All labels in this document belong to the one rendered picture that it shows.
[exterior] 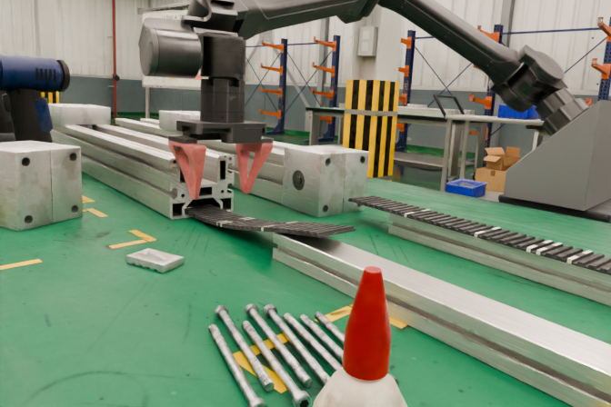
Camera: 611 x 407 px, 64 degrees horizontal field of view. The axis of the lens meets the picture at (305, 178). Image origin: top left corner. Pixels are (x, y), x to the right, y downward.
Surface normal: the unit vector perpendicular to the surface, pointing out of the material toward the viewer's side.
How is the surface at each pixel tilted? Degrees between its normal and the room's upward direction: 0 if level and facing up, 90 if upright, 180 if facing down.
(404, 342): 0
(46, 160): 90
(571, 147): 90
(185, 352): 0
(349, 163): 90
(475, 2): 90
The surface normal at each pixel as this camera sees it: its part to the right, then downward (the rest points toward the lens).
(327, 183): 0.63, 0.16
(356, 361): -0.52, 0.12
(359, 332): -0.50, -0.10
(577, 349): 0.05, -0.98
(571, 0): -0.71, 0.08
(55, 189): 0.90, 0.12
